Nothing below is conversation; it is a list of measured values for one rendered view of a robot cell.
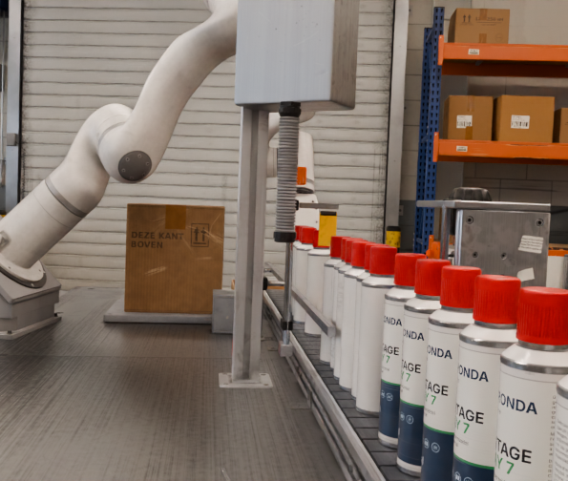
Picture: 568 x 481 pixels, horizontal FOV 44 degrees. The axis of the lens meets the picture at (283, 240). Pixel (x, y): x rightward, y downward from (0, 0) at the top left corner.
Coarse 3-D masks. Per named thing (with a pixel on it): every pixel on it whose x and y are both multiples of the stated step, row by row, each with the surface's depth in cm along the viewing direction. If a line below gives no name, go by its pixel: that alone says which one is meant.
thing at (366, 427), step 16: (304, 336) 134; (320, 368) 108; (336, 384) 99; (336, 400) 91; (352, 400) 91; (352, 416) 84; (368, 416) 84; (368, 432) 78; (368, 448) 73; (384, 448) 73; (384, 464) 69; (400, 480) 65; (416, 480) 65
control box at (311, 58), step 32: (256, 0) 107; (288, 0) 104; (320, 0) 102; (352, 0) 106; (256, 32) 107; (288, 32) 105; (320, 32) 102; (352, 32) 107; (256, 64) 108; (288, 64) 105; (320, 64) 102; (352, 64) 108; (256, 96) 108; (288, 96) 105; (320, 96) 102; (352, 96) 108
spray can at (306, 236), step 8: (304, 232) 148; (312, 232) 147; (304, 240) 148; (312, 240) 147; (296, 248) 148; (304, 248) 147; (312, 248) 147; (296, 256) 148; (304, 256) 147; (296, 264) 148; (304, 264) 147; (296, 272) 148; (304, 272) 147; (296, 280) 148; (304, 280) 147; (304, 288) 147; (296, 304) 148; (296, 312) 148; (304, 312) 147; (296, 320) 148; (304, 320) 147
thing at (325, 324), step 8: (272, 264) 194; (272, 272) 183; (280, 272) 174; (280, 280) 163; (296, 288) 141; (296, 296) 133; (304, 296) 130; (304, 304) 123; (312, 304) 119; (312, 312) 113; (320, 312) 111; (320, 320) 105; (328, 328) 98; (328, 336) 98
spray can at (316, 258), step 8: (320, 248) 134; (328, 248) 135; (312, 256) 133; (320, 256) 133; (328, 256) 133; (312, 264) 133; (320, 264) 133; (312, 272) 133; (320, 272) 133; (312, 280) 134; (320, 280) 133; (312, 288) 134; (320, 288) 133; (312, 296) 134; (320, 296) 133; (320, 304) 133; (312, 320) 134; (312, 328) 134; (320, 328) 134; (312, 336) 134; (320, 336) 134
